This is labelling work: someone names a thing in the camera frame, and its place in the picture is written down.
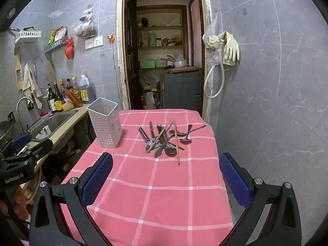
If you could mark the teal jar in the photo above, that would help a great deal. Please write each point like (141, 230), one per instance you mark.
(152, 39)

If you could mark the dark grey cabinet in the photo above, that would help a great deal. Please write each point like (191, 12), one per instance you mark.
(182, 92)

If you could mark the orange red snack packet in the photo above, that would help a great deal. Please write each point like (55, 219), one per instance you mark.
(73, 98)

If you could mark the small clear knotted bag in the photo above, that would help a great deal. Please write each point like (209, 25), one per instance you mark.
(86, 15)

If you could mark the beige dish towel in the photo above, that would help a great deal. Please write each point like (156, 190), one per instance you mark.
(30, 84)

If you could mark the red plastic bag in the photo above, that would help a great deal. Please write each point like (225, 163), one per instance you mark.
(69, 50)

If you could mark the grey wall shelf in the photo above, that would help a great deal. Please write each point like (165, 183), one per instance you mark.
(55, 45)

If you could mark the wooden cutting board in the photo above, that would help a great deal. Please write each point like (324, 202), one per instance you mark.
(184, 69)

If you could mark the chrome faucet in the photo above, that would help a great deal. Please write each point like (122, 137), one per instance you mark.
(19, 107)

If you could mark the hanging brown cloth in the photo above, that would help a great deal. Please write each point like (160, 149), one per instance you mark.
(50, 70)

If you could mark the wooden grater board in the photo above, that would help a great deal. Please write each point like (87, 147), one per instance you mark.
(18, 74)

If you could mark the white wall switch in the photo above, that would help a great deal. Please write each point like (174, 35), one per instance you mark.
(89, 44)

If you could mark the black wall socket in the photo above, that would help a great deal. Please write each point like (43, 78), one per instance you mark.
(11, 116)

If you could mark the stainless steel sink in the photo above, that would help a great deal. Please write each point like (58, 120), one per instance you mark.
(55, 121)

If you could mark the straw coloured scrubber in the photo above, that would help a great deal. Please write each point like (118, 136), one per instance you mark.
(67, 106)

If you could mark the hanging clear plastic bag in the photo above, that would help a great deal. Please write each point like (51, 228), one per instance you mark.
(214, 56)

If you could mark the amber sauce bottle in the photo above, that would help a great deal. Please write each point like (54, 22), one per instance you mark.
(75, 87)

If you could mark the small wall hook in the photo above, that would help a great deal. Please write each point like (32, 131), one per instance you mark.
(244, 11)

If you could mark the black range hood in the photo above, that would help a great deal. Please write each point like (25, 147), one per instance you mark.
(18, 5)

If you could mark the green box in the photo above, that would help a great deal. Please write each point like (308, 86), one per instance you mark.
(147, 64)

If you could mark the orange plug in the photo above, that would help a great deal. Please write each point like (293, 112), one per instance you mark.
(111, 39)

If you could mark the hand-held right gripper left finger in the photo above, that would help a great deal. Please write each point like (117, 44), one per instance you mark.
(98, 179)

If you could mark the white perforated utensil holder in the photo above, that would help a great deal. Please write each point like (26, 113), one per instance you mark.
(105, 125)

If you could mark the white wall basket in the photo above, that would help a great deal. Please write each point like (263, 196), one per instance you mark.
(27, 37)

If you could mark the pink checked tablecloth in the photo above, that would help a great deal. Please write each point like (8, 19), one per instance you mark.
(166, 184)

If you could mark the crumpled cream rubber glove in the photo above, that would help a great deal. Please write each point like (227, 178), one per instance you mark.
(212, 39)

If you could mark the metal fork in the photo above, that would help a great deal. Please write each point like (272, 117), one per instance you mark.
(151, 128)

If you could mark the dark pump bottle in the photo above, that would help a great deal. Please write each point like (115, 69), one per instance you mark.
(51, 100)

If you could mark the colourful seasoning packets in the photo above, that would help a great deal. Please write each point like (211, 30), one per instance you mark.
(59, 33)

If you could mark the metal pot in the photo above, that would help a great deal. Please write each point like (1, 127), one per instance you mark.
(180, 63)

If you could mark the hanging metal tool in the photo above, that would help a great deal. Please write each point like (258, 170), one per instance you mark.
(35, 71)

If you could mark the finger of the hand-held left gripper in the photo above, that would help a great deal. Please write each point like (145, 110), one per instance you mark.
(20, 141)
(42, 146)

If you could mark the metal spoon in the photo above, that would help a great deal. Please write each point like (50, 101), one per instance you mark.
(169, 151)
(185, 141)
(194, 129)

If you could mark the clear bag of dried goods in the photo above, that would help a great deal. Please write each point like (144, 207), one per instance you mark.
(85, 29)

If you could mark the large dark liquid jug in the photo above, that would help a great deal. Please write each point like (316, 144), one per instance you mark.
(84, 89)

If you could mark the cream door frame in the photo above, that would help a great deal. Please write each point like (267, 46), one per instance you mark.
(120, 56)

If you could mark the person's left hand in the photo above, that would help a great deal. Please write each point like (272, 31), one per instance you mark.
(21, 202)

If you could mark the white wall socket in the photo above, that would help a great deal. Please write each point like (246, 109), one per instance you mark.
(98, 41)

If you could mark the wooden shelf unit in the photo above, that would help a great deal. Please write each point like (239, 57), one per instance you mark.
(160, 27)

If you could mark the dark soy sauce bottle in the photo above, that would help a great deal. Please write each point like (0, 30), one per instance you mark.
(58, 100)

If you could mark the small dark sauce bottle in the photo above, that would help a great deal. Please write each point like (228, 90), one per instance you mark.
(69, 84)

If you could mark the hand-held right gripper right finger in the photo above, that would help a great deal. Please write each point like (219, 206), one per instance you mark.
(233, 179)

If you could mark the slim dark sauce bottle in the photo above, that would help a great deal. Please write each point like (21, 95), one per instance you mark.
(62, 85)

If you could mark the dark wooden door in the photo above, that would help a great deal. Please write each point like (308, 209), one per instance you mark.
(132, 56)

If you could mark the pink soap dish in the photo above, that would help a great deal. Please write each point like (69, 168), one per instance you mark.
(46, 114)

